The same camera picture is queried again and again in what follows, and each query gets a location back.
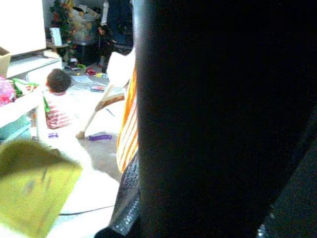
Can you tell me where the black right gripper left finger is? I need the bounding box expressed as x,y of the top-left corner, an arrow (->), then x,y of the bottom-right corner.
108,150 -> 141,237

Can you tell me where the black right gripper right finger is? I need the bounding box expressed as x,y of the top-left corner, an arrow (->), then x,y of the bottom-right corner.
256,104 -> 317,238

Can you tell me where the black broom handle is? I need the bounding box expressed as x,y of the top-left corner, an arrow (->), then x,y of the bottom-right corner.
132,0 -> 317,238

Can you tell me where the long purple toy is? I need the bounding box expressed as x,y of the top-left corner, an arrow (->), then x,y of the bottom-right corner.
88,134 -> 113,142

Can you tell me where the orange white striped cloth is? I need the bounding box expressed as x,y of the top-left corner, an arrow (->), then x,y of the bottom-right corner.
115,64 -> 139,174

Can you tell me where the yellow-green box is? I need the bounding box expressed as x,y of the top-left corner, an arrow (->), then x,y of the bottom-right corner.
0,139 -> 84,238

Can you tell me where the child in red striped shirt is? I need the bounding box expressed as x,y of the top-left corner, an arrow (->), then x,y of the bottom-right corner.
43,68 -> 75,130

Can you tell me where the white chair with wooden legs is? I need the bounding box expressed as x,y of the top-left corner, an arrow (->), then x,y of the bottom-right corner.
75,47 -> 137,140

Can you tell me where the white table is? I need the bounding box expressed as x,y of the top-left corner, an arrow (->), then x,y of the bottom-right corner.
0,88 -> 46,130

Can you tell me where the green ribbon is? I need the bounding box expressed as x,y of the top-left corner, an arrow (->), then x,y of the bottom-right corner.
11,77 -> 40,98

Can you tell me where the pink bag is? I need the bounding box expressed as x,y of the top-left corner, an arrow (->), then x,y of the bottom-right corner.
0,75 -> 17,108

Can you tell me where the white low drawer unit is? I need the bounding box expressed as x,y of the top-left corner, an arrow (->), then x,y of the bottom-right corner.
6,50 -> 63,83

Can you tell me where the clear plastic storage bin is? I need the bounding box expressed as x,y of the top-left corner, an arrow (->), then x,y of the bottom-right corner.
73,16 -> 100,46

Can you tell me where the white sign card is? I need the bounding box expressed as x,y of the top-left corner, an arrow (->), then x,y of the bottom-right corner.
49,27 -> 63,47

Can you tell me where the standing person in dark clothes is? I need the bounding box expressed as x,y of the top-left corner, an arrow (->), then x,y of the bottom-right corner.
100,0 -> 135,48

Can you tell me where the brown cardboard box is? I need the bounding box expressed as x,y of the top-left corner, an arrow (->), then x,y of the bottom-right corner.
0,47 -> 12,78

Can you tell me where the decorated christmas tree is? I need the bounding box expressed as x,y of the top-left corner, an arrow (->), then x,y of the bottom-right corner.
49,0 -> 78,60

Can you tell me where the white cabinet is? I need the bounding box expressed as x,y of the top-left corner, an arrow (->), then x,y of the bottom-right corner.
0,0 -> 48,57

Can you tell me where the black floor cable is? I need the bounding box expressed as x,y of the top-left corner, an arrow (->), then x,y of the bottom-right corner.
59,205 -> 115,216

